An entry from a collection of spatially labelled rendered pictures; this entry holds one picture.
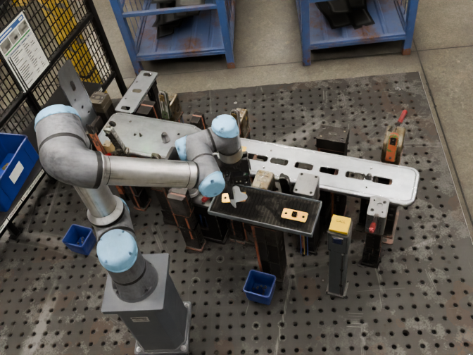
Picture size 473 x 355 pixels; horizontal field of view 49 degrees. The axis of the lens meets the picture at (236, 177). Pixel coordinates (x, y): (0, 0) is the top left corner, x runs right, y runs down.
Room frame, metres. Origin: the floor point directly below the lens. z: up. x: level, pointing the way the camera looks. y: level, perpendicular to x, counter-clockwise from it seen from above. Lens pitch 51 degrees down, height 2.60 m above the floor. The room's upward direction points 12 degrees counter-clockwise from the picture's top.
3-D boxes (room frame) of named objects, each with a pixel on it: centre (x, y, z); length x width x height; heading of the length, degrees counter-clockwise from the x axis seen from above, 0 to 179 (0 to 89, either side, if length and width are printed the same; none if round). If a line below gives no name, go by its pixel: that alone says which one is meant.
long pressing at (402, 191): (1.43, -0.05, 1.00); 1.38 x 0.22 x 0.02; 61
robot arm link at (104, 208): (1.02, 0.42, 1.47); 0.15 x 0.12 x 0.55; 11
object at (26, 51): (2.01, 0.81, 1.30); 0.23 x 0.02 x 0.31; 151
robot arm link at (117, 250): (0.89, 0.40, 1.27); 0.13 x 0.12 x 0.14; 11
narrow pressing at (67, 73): (1.80, 0.60, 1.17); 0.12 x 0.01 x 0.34; 151
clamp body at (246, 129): (1.62, -0.06, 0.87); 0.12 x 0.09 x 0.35; 151
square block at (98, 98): (1.90, 0.55, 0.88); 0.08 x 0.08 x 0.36; 61
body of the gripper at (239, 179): (1.09, -0.01, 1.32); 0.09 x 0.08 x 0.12; 79
